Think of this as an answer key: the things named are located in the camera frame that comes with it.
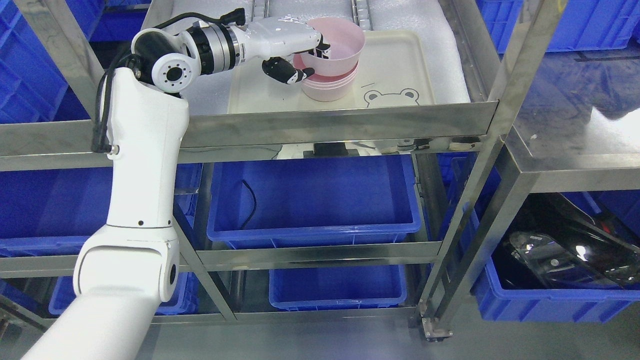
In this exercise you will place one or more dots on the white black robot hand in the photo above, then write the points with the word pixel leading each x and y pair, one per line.
pixel 274 41

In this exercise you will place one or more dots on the pink ikea bowl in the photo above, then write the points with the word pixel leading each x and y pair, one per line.
pixel 346 41

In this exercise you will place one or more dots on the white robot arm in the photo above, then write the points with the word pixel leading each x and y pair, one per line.
pixel 131 264

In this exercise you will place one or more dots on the blue crate middle shelf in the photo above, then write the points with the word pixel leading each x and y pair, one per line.
pixel 310 202

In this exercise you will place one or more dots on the blue crate shelf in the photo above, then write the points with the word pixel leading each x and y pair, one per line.
pixel 310 202
pixel 337 288

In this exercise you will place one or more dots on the blue crate bottom shelf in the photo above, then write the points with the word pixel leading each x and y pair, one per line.
pixel 337 288

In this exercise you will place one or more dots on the steel shelf rack left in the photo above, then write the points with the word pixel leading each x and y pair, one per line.
pixel 217 138

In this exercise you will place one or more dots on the steel shelf rack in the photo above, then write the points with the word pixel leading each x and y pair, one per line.
pixel 578 130
pixel 217 138

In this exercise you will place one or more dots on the steel shelf rack right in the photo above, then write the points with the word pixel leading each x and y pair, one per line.
pixel 578 130

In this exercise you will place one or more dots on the stacked pink bowls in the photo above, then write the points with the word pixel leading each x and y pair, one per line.
pixel 332 78

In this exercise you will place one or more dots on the cream bear tray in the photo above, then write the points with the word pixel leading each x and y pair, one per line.
pixel 392 73

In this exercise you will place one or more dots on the blue crate lower left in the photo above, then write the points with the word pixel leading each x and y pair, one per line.
pixel 52 212

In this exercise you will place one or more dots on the black motorcycle helmet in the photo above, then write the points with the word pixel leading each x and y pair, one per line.
pixel 562 241

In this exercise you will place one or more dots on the blue crate holding helmet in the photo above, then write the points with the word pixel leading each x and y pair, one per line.
pixel 497 301

